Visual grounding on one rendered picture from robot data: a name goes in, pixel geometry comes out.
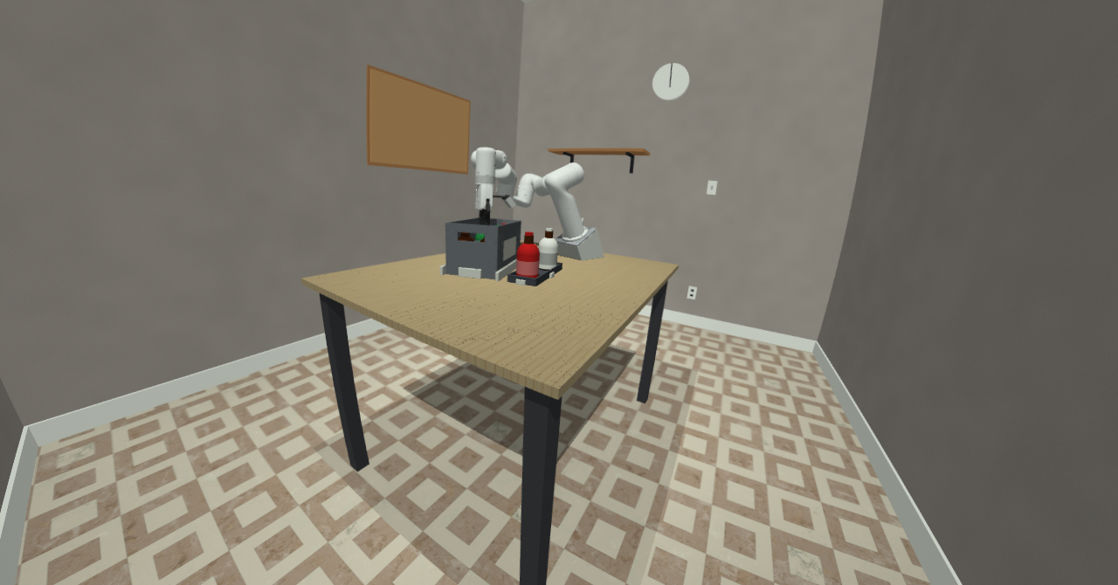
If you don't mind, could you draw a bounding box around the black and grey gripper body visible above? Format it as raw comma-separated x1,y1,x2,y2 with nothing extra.
475,182,495,210

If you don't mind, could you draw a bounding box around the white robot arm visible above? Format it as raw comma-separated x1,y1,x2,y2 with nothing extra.
471,148,588,242

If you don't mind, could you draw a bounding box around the white bottle with grey label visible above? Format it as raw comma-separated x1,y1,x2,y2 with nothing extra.
539,228,558,271

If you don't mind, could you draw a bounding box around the red bottle with pale label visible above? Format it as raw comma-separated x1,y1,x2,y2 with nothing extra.
517,232,540,279

